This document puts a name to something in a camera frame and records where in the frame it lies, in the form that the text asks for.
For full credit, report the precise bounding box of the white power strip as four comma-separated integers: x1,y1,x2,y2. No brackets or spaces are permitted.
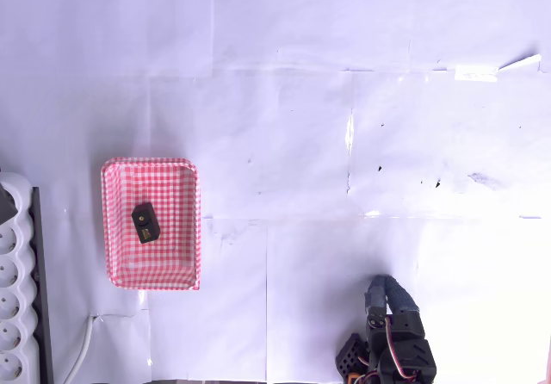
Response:
0,171,39,384

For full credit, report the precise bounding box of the black perforated base part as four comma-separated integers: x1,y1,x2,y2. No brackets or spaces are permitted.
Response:
335,332,372,379

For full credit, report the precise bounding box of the white paper scrap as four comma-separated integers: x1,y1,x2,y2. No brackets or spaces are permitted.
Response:
498,53,543,73

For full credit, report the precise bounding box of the black block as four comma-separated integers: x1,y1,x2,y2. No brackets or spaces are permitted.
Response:
130,201,162,245

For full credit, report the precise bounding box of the red white servo cable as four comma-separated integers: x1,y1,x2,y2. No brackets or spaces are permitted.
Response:
384,316,418,380

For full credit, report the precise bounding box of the clear tape piece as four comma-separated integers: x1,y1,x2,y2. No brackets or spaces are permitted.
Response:
454,65,499,84

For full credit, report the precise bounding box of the red white checkered tray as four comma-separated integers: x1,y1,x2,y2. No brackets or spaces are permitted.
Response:
101,157,203,292

